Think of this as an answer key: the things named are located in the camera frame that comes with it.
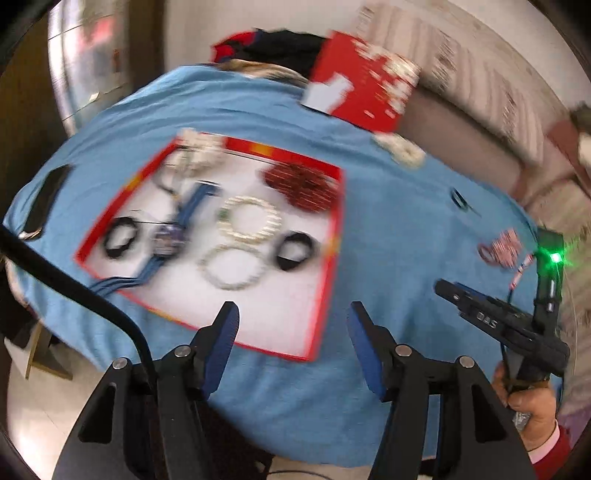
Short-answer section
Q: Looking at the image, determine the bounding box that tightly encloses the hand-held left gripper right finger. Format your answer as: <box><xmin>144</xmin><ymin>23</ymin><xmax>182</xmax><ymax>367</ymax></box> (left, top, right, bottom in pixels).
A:
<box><xmin>347</xmin><ymin>301</ymin><xmax>539</xmax><ymax>480</ymax></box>

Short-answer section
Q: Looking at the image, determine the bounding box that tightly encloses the silver metal cabinet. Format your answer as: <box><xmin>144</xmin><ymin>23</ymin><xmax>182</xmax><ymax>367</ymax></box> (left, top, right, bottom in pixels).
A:
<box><xmin>46</xmin><ymin>0</ymin><xmax>153</xmax><ymax>134</ymax></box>

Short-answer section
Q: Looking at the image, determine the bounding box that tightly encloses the black thick scrunchie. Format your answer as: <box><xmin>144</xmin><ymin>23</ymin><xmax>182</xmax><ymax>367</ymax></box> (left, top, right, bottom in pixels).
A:
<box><xmin>272</xmin><ymin>231</ymin><xmax>319</xmax><ymax>273</ymax></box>

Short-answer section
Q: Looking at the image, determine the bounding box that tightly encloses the red floral box lid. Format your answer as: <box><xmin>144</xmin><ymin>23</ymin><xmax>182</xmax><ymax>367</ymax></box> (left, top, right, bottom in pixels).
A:
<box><xmin>300</xmin><ymin>30</ymin><xmax>421</xmax><ymax>134</ymax></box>

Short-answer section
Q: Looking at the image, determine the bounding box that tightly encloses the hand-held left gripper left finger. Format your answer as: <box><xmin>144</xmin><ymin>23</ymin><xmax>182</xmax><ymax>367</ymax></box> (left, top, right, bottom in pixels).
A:
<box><xmin>51</xmin><ymin>301</ymin><xmax>241</xmax><ymax>480</ymax></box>

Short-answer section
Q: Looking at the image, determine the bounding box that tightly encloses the pile of dark clothes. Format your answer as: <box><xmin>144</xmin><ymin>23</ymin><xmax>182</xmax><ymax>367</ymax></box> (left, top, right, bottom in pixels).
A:
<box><xmin>210</xmin><ymin>28</ymin><xmax>331</xmax><ymax>86</ymax></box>

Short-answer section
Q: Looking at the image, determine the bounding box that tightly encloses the white pearl bracelet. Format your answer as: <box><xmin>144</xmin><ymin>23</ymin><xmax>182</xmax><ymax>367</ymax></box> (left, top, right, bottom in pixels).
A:
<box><xmin>217</xmin><ymin>195</ymin><xmax>282</xmax><ymax>244</ymax></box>

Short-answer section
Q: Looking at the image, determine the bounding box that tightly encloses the red gingham scrunchie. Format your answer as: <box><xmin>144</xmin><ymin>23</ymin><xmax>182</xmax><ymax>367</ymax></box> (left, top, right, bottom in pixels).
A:
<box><xmin>478</xmin><ymin>229</ymin><xmax>525</xmax><ymax>267</ymax></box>

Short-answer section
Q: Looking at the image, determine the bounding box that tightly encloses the person's right hand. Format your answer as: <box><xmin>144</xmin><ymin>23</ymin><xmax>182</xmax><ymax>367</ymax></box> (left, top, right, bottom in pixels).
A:
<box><xmin>492</xmin><ymin>362</ymin><xmax>559</xmax><ymax>450</ymax></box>

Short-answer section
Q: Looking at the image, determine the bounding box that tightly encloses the red box tray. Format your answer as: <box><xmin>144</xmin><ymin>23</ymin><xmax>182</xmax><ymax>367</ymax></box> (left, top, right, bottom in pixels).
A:
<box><xmin>75</xmin><ymin>136</ymin><xmax>346</xmax><ymax>362</ymax></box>

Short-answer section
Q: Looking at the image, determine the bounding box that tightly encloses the striped floral pillow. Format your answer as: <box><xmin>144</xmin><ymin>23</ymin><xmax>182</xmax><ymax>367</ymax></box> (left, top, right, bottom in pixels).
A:
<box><xmin>355</xmin><ymin>2</ymin><xmax>573</xmax><ymax>162</ymax></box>

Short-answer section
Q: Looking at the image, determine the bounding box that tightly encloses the black phone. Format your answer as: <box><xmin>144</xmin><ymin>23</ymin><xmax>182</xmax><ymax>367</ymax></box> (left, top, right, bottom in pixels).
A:
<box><xmin>21</xmin><ymin>164</ymin><xmax>72</xmax><ymax>241</ymax></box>

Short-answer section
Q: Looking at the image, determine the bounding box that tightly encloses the blue striped strap watch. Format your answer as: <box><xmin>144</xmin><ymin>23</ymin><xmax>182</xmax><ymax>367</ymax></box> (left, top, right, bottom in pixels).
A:
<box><xmin>90</xmin><ymin>181</ymin><xmax>222</xmax><ymax>296</ymax></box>

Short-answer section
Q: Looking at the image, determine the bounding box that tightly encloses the red polka dot scrunchie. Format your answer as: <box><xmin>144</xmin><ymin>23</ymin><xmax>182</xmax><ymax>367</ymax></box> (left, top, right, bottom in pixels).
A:
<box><xmin>261</xmin><ymin>161</ymin><xmax>340</xmax><ymax>210</ymax></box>

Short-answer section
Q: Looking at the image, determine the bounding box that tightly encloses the pale green bead bracelet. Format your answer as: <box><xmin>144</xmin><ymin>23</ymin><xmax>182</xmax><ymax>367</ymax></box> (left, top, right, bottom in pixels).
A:
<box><xmin>198</xmin><ymin>244</ymin><xmax>271</xmax><ymax>291</ymax></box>

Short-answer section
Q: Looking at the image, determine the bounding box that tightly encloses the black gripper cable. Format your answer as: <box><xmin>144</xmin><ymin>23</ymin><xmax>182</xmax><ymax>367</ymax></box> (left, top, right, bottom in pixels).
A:
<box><xmin>0</xmin><ymin>228</ymin><xmax>155</xmax><ymax>384</ymax></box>

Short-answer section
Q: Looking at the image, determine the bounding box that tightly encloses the white cherry print scrunchie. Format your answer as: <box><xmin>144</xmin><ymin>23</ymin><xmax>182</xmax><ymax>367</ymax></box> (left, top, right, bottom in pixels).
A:
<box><xmin>166</xmin><ymin>129</ymin><xmax>227</xmax><ymax>176</ymax></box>

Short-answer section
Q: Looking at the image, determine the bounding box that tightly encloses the blue towel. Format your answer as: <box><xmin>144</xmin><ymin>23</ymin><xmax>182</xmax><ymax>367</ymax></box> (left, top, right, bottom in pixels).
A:
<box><xmin>4</xmin><ymin>65</ymin><xmax>561</xmax><ymax>469</ymax></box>

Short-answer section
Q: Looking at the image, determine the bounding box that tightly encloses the black hair band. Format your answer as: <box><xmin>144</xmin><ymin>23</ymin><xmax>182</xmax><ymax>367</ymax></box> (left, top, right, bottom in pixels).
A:
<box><xmin>104</xmin><ymin>217</ymin><xmax>139</xmax><ymax>259</ymax></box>

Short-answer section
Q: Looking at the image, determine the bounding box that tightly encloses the pink striped sofa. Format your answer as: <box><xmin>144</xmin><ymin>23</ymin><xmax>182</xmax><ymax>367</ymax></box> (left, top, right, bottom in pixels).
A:
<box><xmin>522</xmin><ymin>102</ymin><xmax>591</xmax><ymax>241</ymax></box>

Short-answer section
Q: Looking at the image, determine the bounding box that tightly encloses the wooden stool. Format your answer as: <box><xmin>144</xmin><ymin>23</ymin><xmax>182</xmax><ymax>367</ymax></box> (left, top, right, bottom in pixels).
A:
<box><xmin>4</xmin><ymin>318</ymin><xmax>75</xmax><ymax>381</ymax></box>

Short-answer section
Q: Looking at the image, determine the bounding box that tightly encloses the cream dotted scrunchie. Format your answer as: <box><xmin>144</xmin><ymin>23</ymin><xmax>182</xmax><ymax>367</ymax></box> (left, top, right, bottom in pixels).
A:
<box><xmin>374</xmin><ymin>134</ymin><xmax>426</xmax><ymax>169</ymax></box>

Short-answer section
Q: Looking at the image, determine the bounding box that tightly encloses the grey sofa cushion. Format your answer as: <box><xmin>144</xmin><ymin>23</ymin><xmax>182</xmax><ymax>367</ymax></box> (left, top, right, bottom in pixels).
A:
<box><xmin>397</xmin><ymin>88</ymin><xmax>532</xmax><ymax>204</ymax></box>

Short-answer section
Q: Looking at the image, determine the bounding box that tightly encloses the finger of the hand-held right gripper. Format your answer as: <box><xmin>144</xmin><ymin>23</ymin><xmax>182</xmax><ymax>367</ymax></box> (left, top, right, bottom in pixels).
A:
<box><xmin>435</xmin><ymin>279</ymin><xmax>504</xmax><ymax>309</ymax></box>
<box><xmin>458</xmin><ymin>302</ymin><xmax>511</xmax><ymax>337</ymax></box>

